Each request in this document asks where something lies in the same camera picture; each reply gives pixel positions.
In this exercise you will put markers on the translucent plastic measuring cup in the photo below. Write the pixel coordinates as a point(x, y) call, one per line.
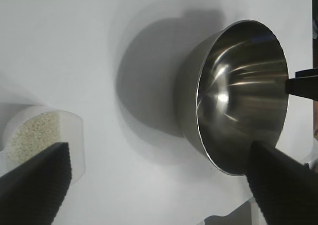
point(74, 135)

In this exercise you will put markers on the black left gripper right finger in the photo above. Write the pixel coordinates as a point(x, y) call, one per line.
point(280, 185)

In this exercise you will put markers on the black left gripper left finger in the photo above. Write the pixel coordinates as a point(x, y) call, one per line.
point(32, 192)

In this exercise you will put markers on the white rice grains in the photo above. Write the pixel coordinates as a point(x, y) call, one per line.
point(32, 133)

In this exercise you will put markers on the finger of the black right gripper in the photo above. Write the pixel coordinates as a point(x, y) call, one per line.
point(303, 88)
point(306, 73)

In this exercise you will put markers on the stainless steel mixing bowl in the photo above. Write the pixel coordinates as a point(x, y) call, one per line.
point(236, 86)

